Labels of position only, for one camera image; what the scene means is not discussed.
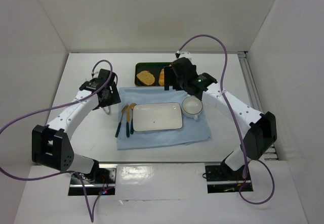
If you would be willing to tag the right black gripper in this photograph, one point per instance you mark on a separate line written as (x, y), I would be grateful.
(173, 76)

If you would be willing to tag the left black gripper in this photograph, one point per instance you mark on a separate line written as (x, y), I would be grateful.
(111, 98)

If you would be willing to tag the silver metal tongs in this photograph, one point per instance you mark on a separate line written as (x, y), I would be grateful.
(107, 110)

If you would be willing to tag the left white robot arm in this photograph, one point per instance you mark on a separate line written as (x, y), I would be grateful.
(51, 145)

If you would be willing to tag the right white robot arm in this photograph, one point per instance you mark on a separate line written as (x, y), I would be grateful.
(207, 89)

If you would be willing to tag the striped bread roll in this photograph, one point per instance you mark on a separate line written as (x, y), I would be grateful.
(161, 80)

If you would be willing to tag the left bread slice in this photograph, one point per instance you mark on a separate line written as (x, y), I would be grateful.
(146, 78)

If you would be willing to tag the dark green serving tray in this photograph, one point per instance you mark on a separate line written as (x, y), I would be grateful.
(153, 68)

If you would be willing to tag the white rectangular plate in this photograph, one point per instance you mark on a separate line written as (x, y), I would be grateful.
(159, 116)

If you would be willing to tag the light blue cloth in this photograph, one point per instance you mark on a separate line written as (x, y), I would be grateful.
(191, 131)

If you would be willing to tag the gold fork green handle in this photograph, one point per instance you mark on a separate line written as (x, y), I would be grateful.
(121, 118)

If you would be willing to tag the gold knife green handle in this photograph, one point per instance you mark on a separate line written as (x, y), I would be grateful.
(127, 122)

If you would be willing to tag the gold spoon green handle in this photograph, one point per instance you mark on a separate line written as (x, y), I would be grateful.
(132, 106)

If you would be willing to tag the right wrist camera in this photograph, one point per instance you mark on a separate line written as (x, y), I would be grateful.
(180, 54)

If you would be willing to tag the white bowl with handles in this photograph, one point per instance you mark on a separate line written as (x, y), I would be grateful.
(192, 107)

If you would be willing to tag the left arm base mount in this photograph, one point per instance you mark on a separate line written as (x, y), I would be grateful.
(102, 182)

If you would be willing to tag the aluminium rail frame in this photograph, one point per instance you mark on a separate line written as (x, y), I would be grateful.
(250, 82)

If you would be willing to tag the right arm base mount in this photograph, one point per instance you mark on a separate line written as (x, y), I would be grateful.
(222, 180)

